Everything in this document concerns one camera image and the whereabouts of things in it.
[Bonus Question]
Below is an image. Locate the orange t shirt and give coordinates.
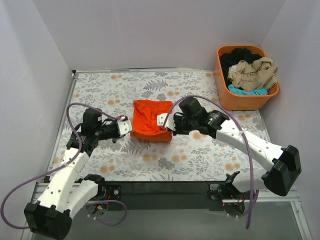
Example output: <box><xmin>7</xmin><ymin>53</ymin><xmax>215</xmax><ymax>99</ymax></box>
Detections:
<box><xmin>130</xmin><ymin>99</ymin><xmax>173</xmax><ymax>142</ymax></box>

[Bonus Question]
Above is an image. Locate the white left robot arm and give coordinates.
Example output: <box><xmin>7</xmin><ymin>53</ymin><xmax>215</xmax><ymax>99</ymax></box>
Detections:
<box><xmin>24</xmin><ymin>107</ymin><xmax>132</xmax><ymax>240</ymax></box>

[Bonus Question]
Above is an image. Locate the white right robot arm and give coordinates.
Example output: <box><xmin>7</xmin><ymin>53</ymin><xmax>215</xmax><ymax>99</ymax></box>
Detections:
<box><xmin>173</xmin><ymin>96</ymin><xmax>302</xmax><ymax>199</ymax></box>

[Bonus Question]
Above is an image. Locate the orange plastic laundry basket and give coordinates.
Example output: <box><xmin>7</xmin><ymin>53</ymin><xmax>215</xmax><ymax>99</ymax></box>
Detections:
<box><xmin>214</xmin><ymin>45</ymin><xmax>280</xmax><ymax>111</ymax></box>

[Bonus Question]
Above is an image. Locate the floral patterned table mat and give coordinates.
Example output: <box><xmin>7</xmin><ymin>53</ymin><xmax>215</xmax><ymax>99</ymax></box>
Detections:
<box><xmin>50</xmin><ymin>70</ymin><xmax>261</xmax><ymax>181</ymax></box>

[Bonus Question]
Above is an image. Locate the turquoise t shirt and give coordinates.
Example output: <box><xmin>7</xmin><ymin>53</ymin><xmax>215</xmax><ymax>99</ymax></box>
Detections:
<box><xmin>228</xmin><ymin>84</ymin><xmax>269</xmax><ymax>96</ymax></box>

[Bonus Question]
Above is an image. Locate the black t shirt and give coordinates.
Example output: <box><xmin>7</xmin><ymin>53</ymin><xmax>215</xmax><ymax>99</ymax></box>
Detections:
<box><xmin>219</xmin><ymin>47</ymin><xmax>262</xmax><ymax>81</ymax></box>

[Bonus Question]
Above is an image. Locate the beige t shirt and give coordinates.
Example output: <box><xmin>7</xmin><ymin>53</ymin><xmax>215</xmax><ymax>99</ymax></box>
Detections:
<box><xmin>227</xmin><ymin>57</ymin><xmax>278</xmax><ymax>92</ymax></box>

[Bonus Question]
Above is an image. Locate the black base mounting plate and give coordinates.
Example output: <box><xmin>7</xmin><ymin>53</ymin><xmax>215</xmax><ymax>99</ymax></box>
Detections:
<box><xmin>77</xmin><ymin>181</ymin><xmax>254</xmax><ymax>211</ymax></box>

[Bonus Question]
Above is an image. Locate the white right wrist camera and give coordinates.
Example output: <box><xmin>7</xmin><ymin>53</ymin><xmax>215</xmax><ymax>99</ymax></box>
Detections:
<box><xmin>156</xmin><ymin>113</ymin><xmax>176</xmax><ymax>131</ymax></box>

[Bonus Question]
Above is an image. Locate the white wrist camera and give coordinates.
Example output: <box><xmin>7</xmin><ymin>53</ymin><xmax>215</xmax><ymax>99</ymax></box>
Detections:
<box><xmin>116</xmin><ymin>115</ymin><xmax>133</xmax><ymax>137</ymax></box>
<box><xmin>156</xmin><ymin>113</ymin><xmax>176</xmax><ymax>131</ymax></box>

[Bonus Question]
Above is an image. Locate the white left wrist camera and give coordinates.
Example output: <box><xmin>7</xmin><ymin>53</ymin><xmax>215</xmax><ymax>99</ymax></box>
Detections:
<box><xmin>116</xmin><ymin>115</ymin><xmax>133</xmax><ymax>137</ymax></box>

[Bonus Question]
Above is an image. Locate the aluminium frame rail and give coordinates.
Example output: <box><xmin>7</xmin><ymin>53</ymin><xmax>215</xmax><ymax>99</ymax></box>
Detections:
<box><xmin>24</xmin><ymin>180</ymin><xmax>312</xmax><ymax>240</ymax></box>

